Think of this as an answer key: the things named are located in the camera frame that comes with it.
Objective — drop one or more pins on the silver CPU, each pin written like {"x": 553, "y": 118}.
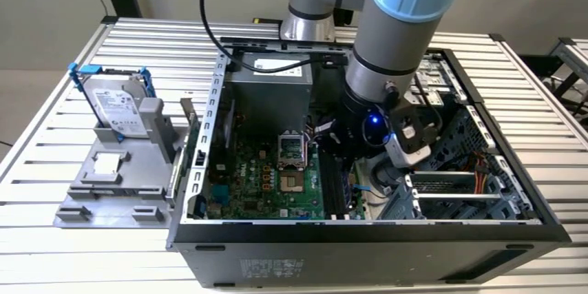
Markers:
{"x": 105, "y": 165}

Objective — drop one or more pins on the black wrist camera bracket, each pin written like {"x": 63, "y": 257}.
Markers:
{"x": 413, "y": 115}

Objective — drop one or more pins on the graphics card with metal bracket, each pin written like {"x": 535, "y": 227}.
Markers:
{"x": 191, "y": 125}

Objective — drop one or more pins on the CPU socket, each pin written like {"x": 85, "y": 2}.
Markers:
{"x": 292, "y": 182}

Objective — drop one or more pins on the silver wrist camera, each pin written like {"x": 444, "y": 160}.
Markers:
{"x": 408, "y": 156}

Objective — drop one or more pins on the grey optical drive cage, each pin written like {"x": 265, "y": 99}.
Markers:
{"x": 436, "y": 66}

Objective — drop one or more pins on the grey metal disk bay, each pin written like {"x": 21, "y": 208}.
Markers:
{"x": 455, "y": 196}

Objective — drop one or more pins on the black open PC case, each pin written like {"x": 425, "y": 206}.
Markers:
{"x": 321, "y": 259}

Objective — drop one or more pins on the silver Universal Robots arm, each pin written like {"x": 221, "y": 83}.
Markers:
{"x": 391, "y": 49}

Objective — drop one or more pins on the green motherboard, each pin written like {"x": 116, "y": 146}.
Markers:
{"x": 248, "y": 184}

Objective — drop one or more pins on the grey power supply unit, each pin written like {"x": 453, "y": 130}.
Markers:
{"x": 267, "y": 108}

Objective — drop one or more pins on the neighbouring metal table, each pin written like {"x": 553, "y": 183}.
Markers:
{"x": 573, "y": 49}

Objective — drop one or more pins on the grey parts rack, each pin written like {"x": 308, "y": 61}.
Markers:
{"x": 143, "y": 170}

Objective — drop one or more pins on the black RAM slot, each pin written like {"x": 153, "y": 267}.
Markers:
{"x": 339, "y": 194}
{"x": 332, "y": 190}
{"x": 327, "y": 190}

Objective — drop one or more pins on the hard disk in blue carrier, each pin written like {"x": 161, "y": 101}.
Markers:
{"x": 115, "y": 108}

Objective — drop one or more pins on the yellow black plug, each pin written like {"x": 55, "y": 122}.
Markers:
{"x": 260, "y": 20}

